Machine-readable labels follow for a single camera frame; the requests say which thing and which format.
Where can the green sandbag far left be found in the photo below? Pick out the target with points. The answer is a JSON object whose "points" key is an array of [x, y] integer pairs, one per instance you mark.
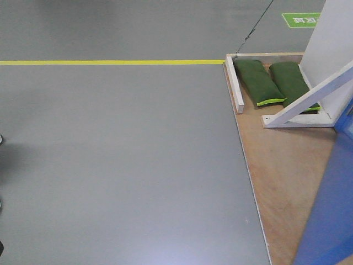
{"points": [[261, 88]]}

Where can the brown wooden platform right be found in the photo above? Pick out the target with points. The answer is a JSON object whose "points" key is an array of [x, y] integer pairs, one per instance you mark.
{"points": [[285, 166]]}

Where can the green floor sign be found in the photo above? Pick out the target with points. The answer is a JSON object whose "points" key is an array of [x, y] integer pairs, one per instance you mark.
{"points": [[301, 20]]}

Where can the green sandbag far right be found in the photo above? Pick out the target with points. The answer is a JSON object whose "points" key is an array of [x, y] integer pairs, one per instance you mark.
{"points": [[289, 80]]}

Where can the white wall panel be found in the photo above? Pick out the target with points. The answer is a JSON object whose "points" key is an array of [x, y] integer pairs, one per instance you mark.
{"points": [[330, 49]]}

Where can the white triangular brace far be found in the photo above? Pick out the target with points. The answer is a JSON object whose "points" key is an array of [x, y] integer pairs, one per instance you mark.
{"points": [[291, 117]]}

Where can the green sandbag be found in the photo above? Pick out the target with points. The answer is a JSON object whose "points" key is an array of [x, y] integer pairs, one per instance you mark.
{"points": [[261, 88], [289, 80]]}

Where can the blue door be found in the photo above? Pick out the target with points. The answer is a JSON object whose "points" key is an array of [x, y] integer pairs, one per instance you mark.
{"points": [[327, 238]]}

